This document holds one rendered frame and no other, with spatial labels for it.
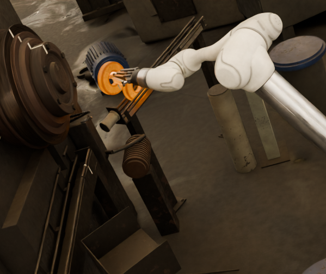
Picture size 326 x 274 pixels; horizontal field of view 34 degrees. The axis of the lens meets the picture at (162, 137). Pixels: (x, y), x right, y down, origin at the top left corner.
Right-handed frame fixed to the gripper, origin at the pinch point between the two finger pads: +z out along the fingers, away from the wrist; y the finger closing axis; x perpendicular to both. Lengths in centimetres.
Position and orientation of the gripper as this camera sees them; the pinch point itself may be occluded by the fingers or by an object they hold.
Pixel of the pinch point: (110, 75)
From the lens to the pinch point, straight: 256.9
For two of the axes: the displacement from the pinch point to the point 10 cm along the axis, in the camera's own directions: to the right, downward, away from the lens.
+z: -7.6, -1.3, 6.3
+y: 5.6, -6.2, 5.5
